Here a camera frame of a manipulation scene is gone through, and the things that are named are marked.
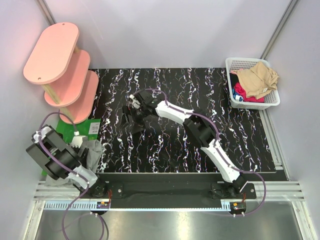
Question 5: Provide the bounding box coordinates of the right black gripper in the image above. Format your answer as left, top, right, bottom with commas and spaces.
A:
118, 105, 149, 136

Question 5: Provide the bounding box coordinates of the grey t-shirt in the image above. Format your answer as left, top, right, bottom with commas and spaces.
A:
45, 140, 102, 187

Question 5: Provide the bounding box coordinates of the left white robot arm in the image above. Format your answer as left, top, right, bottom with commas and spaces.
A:
26, 124, 108, 198

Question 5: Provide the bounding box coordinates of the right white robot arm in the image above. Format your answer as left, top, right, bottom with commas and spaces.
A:
120, 88, 248, 199

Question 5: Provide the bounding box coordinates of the green plastic board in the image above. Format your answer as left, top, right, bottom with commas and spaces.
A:
40, 119, 102, 177

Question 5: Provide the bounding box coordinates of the black marble pattern mat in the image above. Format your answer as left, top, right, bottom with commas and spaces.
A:
90, 67, 276, 173

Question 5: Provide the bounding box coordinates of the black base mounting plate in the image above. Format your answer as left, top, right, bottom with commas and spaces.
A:
98, 173, 257, 200

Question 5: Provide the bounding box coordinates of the pink three-tier shelf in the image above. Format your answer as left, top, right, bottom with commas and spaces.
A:
23, 22, 99, 124

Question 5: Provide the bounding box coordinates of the blue garment in basket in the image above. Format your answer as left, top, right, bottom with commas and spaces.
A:
232, 88, 244, 102

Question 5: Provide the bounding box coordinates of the magenta t-shirt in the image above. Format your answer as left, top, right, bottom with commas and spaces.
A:
233, 82, 265, 103

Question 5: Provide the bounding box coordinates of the white plastic laundry basket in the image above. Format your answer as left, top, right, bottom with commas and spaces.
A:
225, 57, 281, 110

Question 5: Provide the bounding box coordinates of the beige t-shirt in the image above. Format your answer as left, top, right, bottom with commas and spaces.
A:
235, 62, 280, 100

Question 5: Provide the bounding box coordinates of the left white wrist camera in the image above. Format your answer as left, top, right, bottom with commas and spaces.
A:
69, 131, 88, 149

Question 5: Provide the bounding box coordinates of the aluminium frame rail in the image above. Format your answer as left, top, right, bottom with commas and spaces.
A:
32, 180, 306, 210

